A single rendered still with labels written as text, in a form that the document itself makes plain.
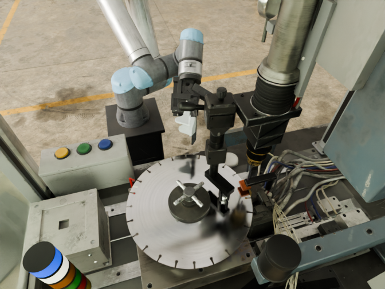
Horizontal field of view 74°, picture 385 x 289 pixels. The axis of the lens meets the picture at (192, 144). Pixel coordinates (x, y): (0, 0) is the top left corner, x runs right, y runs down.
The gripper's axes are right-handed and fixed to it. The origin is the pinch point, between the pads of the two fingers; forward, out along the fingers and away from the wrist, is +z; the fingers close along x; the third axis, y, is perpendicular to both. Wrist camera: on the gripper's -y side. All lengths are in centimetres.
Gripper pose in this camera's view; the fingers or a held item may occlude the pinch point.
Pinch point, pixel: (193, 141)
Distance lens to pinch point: 77.2
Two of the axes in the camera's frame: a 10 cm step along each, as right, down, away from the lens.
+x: -0.3, -1.5, -9.9
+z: -0.4, 9.9, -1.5
